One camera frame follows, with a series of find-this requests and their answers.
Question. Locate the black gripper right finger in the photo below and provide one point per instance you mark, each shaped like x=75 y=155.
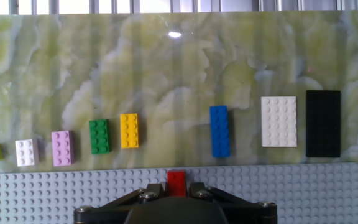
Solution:
x=244 y=208

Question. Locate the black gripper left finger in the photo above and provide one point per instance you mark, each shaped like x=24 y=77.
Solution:
x=120 y=208

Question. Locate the red Lego brick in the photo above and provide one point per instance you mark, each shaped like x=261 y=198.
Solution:
x=176 y=183

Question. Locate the grey Lego baseplate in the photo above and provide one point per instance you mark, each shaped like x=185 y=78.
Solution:
x=291 y=193

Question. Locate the yellow Lego brick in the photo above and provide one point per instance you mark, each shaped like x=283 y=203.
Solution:
x=129 y=130

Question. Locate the blue Lego brick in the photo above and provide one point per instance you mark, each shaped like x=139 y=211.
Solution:
x=219 y=131

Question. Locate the pink Lego brick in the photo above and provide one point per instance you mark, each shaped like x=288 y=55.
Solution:
x=62 y=148

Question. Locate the white flat Lego plate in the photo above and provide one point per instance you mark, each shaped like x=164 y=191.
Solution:
x=279 y=121

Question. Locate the white Lego brick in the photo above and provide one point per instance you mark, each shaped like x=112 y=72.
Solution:
x=26 y=152

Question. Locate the black flat Lego plate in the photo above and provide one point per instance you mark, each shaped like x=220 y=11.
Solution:
x=323 y=124

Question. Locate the green marble pattern mat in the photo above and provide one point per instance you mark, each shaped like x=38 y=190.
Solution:
x=166 y=77

